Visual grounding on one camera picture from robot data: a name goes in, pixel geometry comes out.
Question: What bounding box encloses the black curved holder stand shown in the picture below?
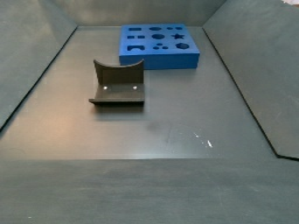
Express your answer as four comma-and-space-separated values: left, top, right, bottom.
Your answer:
89, 60, 146, 105

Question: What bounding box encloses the blue shape sorter block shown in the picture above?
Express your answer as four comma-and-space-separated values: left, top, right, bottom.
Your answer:
119, 24, 201, 70

